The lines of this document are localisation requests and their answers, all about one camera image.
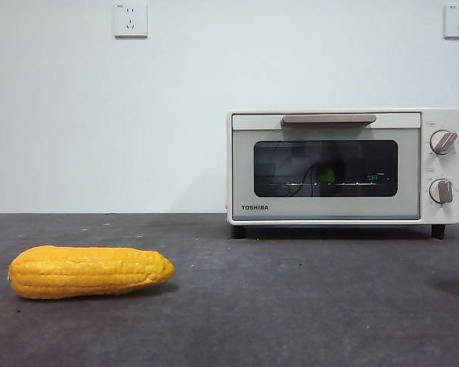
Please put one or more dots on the white toaster oven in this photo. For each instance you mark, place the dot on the white toaster oven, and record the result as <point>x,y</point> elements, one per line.
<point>441,168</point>

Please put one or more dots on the oven door with glass window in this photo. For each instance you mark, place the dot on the oven door with glass window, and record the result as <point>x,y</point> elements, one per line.
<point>248,172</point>

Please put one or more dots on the yellow toy corn cob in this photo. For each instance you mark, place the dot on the yellow toy corn cob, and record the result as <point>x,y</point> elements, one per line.
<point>88,273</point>

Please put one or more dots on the beige round oven knob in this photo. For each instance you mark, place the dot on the beige round oven knob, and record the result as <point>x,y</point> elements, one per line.
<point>441,190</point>
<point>443,142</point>

